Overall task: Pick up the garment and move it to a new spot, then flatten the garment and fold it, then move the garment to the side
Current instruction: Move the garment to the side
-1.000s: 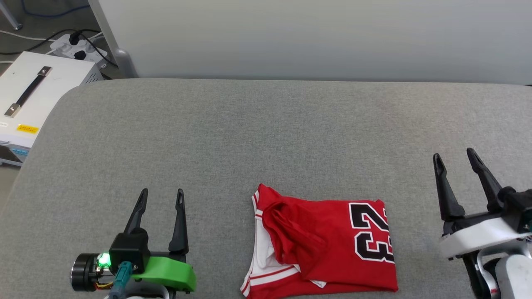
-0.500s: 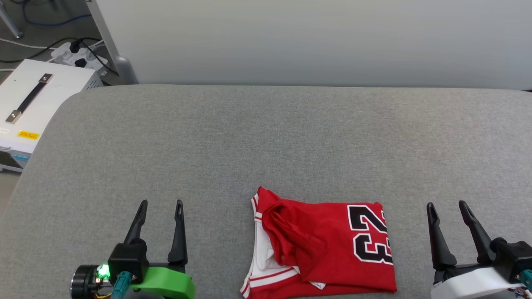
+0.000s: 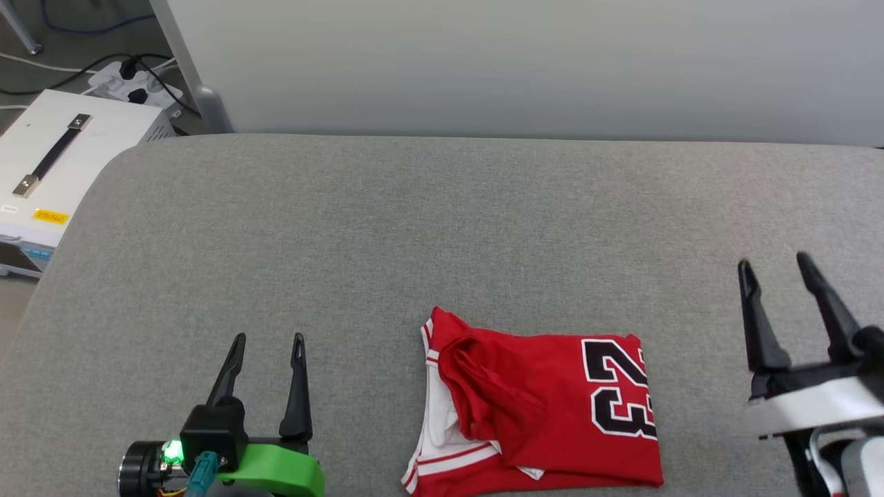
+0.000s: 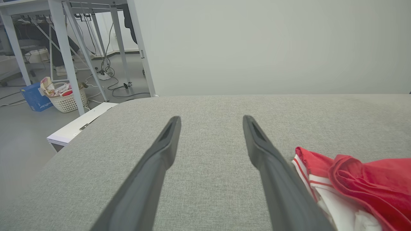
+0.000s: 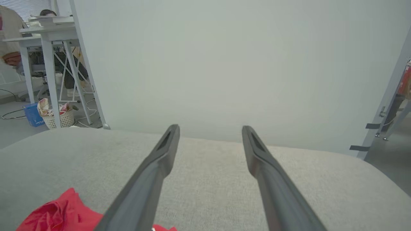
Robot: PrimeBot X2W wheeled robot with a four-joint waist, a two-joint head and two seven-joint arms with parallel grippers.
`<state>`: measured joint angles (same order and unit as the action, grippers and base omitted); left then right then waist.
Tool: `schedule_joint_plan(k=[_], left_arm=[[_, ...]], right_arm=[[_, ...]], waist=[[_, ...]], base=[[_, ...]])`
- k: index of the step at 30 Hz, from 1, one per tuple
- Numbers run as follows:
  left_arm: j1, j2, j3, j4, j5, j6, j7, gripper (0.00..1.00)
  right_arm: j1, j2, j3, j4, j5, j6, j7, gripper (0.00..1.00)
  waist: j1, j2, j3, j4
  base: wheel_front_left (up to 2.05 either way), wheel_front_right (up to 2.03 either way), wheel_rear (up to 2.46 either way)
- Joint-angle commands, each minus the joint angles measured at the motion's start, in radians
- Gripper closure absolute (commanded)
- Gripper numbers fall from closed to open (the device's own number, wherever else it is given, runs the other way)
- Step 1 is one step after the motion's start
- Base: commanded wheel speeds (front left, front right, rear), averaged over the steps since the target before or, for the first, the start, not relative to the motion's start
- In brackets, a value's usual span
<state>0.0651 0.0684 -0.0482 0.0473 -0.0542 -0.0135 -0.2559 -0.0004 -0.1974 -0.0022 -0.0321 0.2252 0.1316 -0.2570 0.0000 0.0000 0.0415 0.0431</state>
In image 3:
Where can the grey metal leg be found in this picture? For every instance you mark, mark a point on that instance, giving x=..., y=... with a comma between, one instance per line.
x=21, y=31

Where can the red Bulls 23 basketball jersey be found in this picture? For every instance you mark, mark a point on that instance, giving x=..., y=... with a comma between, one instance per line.
x=552, y=414

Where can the yellow warning label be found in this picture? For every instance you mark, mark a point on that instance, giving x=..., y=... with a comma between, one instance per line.
x=51, y=216

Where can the white power strip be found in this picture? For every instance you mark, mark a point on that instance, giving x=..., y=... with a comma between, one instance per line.
x=114, y=83

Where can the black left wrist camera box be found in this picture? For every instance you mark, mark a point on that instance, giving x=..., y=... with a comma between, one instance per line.
x=214, y=431

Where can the grey partition post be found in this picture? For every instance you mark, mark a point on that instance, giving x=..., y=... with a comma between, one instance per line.
x=207, y=103

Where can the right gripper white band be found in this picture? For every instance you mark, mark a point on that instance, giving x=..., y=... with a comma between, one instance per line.
x=815, y=407

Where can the white equipment box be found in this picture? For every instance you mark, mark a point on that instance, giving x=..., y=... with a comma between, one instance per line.
x=103, y=159

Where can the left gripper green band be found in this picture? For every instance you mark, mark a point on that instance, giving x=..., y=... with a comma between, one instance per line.
x=283, y=469

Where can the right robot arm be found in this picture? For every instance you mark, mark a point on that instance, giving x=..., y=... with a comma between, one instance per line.
x=867, y=469

